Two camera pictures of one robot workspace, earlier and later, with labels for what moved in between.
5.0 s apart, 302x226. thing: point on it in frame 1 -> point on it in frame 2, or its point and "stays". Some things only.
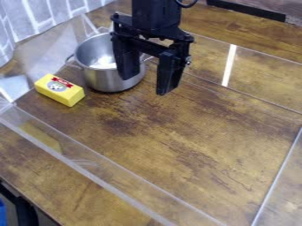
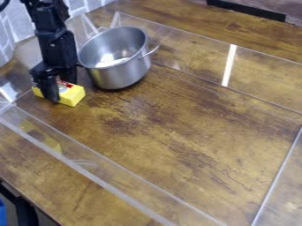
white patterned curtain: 27,17 stays
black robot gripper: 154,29 -> 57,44
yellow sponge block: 59,90 stays
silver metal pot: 95,58 stays
